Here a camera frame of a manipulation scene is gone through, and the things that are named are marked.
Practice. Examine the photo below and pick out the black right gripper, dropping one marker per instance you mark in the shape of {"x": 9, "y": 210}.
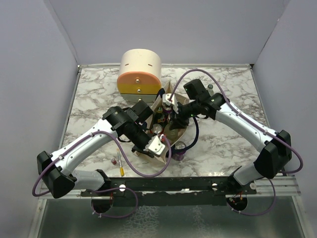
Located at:
{"x": 179, "y": 122}

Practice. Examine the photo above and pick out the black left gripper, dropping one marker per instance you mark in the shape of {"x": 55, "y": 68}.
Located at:
{"x": 141, "y": 149}

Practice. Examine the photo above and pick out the red cola can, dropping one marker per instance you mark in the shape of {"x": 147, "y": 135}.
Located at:
{"x": 156, "y": 129}

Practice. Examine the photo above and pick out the cream canvas tote bag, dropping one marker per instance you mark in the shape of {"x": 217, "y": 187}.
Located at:
{"x": 158, "y": 103}

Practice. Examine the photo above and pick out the clear plastic bottle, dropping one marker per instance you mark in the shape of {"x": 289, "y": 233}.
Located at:
{"x": 171, "y": 134}

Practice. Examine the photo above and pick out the green glass bottle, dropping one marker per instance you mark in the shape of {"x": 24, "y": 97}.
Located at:
{"x": 159, "y": 116}

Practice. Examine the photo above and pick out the purple soda can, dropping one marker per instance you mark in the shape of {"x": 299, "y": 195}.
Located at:
{"x": 178, "y": 153}
{"x": 167, "y": 111}

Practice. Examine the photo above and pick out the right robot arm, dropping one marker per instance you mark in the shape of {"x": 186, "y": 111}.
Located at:
{"x": 273, "y": 147}

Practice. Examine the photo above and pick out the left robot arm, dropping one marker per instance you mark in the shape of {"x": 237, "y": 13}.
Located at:
{"x": 58, "y": 169}

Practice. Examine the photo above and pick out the yellow capped pen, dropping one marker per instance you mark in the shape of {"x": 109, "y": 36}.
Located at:
{"x": 120, "y": 163}

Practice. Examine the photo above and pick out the small red vial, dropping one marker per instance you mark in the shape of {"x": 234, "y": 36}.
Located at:
{"x": 113, "y": 161}

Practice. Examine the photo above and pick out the round drawer storage box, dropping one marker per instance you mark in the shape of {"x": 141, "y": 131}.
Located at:
{"x": 139, "y": 76}

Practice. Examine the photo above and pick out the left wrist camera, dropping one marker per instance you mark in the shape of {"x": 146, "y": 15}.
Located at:
{"x": 155, "y": 146}

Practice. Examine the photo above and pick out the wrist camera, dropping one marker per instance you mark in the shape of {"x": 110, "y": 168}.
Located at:
{"x": 155, "y": 146}
{"x": 169, "y": 102}

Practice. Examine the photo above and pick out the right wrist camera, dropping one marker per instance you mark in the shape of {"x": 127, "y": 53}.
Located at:
{"x": 169, "y": 102}

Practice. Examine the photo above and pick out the black mounting rail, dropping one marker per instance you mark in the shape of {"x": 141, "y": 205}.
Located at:
{"x": 181, "y": 191}

